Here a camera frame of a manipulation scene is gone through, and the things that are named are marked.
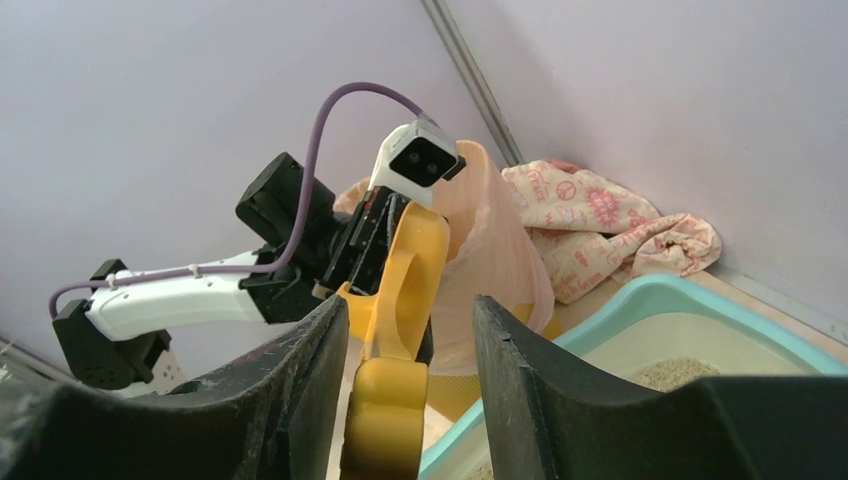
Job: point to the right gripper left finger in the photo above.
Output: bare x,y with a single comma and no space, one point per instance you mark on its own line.
269,414

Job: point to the cat litter sand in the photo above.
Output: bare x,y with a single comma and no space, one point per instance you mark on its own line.
667,375

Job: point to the orange plastic bin liner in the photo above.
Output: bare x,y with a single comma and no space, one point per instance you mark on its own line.
490,253

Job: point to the pink patterned cloth bag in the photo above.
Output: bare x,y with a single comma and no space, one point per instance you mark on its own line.
588,229

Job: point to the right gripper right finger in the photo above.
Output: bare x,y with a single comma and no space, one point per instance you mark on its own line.
551,415

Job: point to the teal litter box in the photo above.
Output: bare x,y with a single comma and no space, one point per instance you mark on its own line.
654,318

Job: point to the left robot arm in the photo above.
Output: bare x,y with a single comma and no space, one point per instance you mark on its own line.
119,336

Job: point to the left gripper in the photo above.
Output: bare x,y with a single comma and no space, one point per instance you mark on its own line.
360,249

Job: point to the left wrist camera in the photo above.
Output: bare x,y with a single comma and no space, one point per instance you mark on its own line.
413,158

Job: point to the yellow litter scoop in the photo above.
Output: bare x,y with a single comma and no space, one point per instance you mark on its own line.
386,410

